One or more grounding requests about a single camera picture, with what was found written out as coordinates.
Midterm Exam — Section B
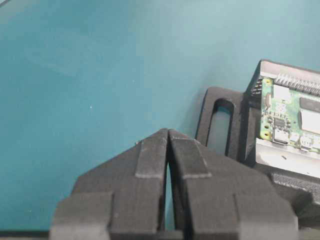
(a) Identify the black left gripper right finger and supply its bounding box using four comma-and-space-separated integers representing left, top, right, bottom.
169, 129, 299, 240

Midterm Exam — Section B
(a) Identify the black metal bench vise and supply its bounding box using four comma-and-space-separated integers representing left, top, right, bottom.
195, 59, 320, 229

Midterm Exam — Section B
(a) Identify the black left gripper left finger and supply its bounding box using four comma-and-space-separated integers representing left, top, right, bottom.
49, 128, 167, 240

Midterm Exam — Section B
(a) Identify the green Raspberry Pi board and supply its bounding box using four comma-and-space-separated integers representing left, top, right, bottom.
259, 76, 320, 154

